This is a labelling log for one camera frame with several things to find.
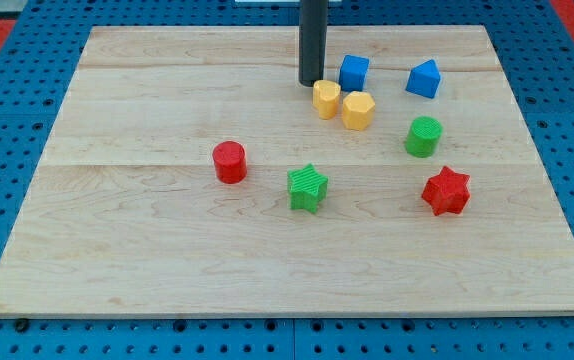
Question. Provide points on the light wooden board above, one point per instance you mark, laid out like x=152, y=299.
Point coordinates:
x=125, y=217

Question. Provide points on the green star block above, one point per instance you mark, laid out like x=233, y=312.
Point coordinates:
x=307, y=188

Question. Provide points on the red cylinder block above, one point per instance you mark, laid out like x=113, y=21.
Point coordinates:
x=229, y=159

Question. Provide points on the yellow hexagon block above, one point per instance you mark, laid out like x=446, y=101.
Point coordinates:
x=358, y=110

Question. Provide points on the blue cube block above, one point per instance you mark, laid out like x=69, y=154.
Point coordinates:
x=353, y=71

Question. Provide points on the green cylinder block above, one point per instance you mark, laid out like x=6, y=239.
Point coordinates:
x=423, y=137

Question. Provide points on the red star block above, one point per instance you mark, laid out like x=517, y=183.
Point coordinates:
x=447, y=192

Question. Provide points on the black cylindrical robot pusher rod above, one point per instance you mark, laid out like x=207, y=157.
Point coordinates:
x=312, y=40

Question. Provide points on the blue triangular prism block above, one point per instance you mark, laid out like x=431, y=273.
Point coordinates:
x=424, y=79

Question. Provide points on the blue perforated pegboard base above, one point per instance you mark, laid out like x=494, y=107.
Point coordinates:
x=36, y=65

